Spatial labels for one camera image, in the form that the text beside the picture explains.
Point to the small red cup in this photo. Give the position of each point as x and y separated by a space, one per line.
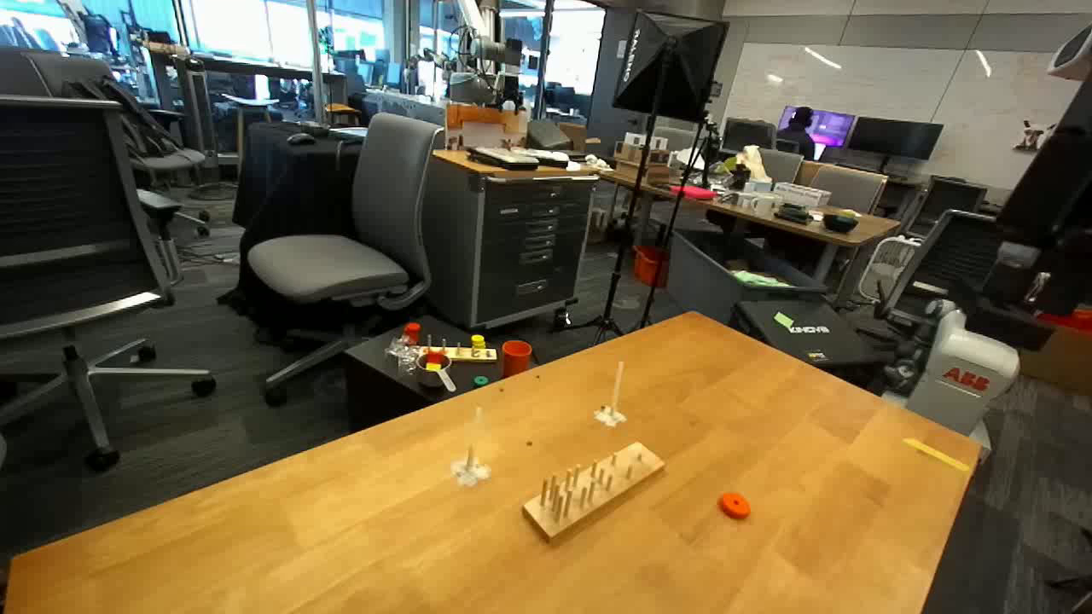
411 331

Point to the black case with green label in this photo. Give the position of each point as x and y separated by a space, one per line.
815 331

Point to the brown cardboard box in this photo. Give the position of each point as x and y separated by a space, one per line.
1064 361

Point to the long wooden desk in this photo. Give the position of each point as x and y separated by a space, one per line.
785 220

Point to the low black table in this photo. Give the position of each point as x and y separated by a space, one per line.
379 381

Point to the black tripod light stand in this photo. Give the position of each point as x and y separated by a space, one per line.
635 215

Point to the gray padded chair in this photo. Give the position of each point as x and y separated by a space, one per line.
847 189

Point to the wooden peg board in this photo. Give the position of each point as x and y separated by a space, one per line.
603 484

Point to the large gray bin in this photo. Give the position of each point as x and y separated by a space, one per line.
728 279

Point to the yellow toy block strip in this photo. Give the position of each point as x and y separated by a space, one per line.
466 353

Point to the gray office chair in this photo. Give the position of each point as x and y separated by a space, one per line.
393 184

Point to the gray drawer cabinet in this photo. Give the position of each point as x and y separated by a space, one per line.
509 245

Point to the dark computer monitor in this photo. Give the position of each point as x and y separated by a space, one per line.
899 139

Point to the orange plastic cup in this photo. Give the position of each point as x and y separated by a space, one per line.
518 355

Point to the red bucket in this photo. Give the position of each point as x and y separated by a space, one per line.
650 267

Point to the black softbox light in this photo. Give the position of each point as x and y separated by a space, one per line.
676 73

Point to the white ABB robot base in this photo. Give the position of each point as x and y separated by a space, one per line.
962 375

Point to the orange cardboard box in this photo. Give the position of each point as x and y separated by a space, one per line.
483 120

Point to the monitor with purple screen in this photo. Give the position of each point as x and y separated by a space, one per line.
822 128

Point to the black mesh office chair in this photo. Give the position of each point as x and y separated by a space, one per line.
71 192

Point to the black desk chair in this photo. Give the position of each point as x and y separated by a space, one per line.
953 257

